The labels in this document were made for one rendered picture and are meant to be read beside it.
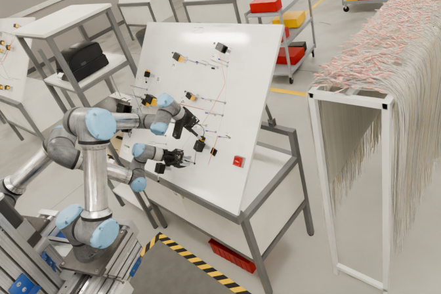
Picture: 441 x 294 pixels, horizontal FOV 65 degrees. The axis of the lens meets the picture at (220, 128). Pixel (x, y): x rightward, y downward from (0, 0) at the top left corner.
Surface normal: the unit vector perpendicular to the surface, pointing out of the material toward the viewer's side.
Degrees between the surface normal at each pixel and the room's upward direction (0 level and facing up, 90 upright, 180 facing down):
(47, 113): 90
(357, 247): 0
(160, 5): 90
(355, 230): 0
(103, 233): 97
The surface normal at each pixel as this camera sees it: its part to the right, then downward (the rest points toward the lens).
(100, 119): 0.85, -0.06
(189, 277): -0.26, -0.80
